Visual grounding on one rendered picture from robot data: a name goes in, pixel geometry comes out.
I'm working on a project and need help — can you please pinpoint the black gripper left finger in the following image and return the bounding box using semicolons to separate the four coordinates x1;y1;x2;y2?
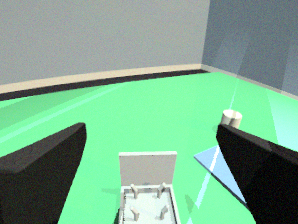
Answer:
0;123;88;224

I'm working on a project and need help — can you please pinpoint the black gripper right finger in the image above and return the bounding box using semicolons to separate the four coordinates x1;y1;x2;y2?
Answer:
216;124;298;224

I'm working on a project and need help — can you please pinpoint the white dish rack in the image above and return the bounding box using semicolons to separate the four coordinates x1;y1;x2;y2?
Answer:
118;151;181;224

